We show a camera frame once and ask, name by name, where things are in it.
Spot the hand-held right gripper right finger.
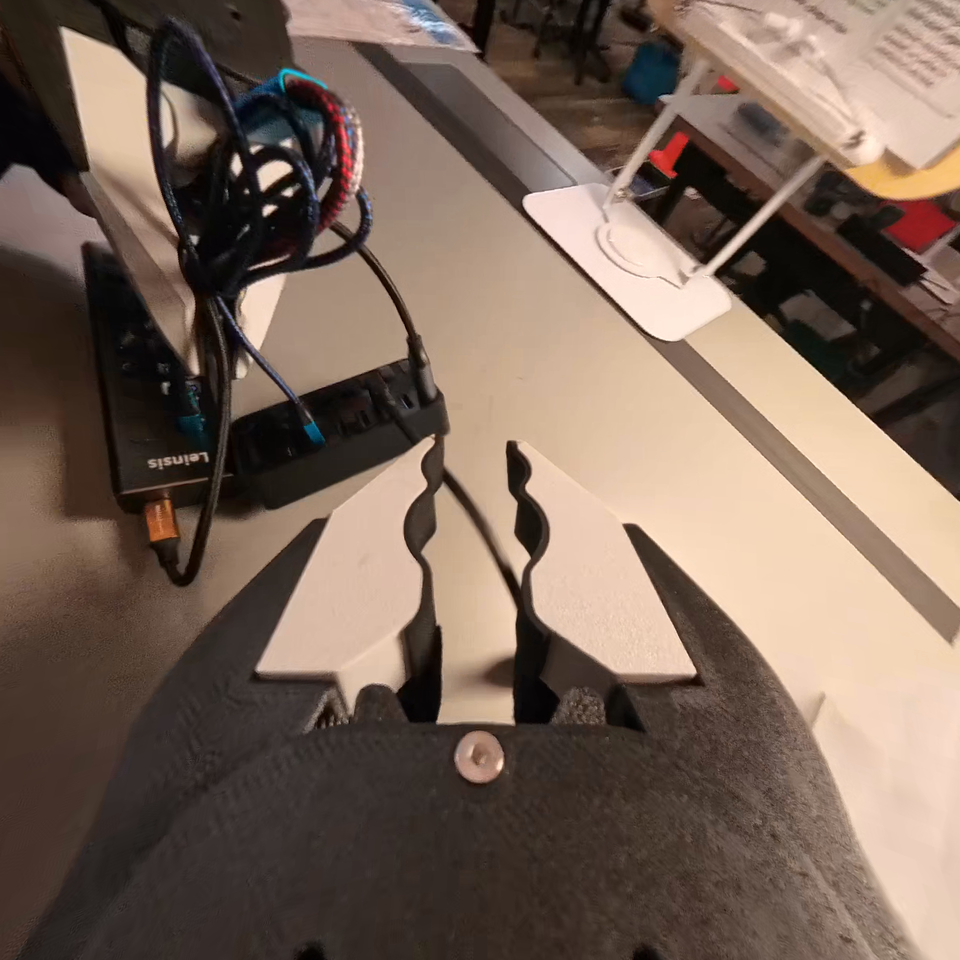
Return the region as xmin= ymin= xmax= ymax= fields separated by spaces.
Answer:
xmin=504 ymin=439 xmax=700 ymax=725

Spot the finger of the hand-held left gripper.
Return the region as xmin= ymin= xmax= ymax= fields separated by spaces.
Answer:
xmin=228 ymin=270 xmax=295 ymax=378
xmin=60 ymin=28 xmax=226 ymax=378

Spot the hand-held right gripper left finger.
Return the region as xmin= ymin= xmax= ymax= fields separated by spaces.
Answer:
xmin=253 ymin=437 xmax=445 ymax=723

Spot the dark grey USB hub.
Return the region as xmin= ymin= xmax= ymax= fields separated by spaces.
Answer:
xmin=227 ymin=358 xmax=451 ymax=513

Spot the black hub tail cable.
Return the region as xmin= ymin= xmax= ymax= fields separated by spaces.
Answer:
xmin=375 ymin=390 xmax=525 ymax=610

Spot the black long USB hub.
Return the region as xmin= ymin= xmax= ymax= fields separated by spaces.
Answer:
xmin=81 ymin=242 xmax=235 ymax=516

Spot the bundle of braided USB cables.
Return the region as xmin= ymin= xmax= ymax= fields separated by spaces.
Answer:
xmin=144 ymin=18 xmax=376 ymax=361

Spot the person's left forearm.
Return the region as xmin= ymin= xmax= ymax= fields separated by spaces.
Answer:
xmin=0 ymin=71 xmax=99 ymax=220

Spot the printed paper sheet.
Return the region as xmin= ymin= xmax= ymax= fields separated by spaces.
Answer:
xmin=283 ymin=0 xmax=481 ymax=55

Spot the document stand with instruction sheet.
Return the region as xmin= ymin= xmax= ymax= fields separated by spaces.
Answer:
xmin=521 ymin=0 xmax=960 ymax=344

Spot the blue bag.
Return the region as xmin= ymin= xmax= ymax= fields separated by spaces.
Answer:
xmin=621 ymin=39 xmax=682 ymax=105

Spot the red plastic object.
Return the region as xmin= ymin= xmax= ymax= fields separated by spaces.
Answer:
xmin=647 ymin=132 xmax=693 ymax=179

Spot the copper plug black cable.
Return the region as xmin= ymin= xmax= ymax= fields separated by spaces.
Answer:
xmin=141 ymin=300 xmax=235 ymax=588

